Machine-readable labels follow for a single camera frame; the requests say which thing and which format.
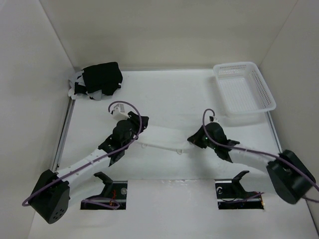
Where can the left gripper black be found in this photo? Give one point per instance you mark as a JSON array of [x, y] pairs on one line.
[[135, 119]]

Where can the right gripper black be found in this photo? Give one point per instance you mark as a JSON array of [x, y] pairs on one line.
[[195, 139]]

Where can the white tank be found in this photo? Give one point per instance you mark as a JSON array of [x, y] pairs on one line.
[[165, 138], [78, 87]]

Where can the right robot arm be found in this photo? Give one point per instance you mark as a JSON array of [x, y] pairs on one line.
[[283, 173]]

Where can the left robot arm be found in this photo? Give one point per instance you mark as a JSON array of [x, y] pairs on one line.
[[51, 194]]

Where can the white tank top in pile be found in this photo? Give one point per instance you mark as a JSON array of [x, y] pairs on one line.
[[78, 87]]

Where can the white plastic basket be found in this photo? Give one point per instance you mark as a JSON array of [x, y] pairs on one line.
[[243, 89]]

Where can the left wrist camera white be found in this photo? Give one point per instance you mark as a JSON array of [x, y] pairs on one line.
[[118, 113]]

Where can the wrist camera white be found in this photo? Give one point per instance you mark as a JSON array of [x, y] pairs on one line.
[[118, 113], [213, 119]]

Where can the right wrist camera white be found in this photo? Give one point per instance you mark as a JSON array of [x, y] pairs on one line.
[[213, 119]]

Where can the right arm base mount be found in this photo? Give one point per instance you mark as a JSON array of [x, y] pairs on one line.
[[232, 196]]

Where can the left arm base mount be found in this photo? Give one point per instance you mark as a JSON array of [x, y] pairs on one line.
[[112, 196]]

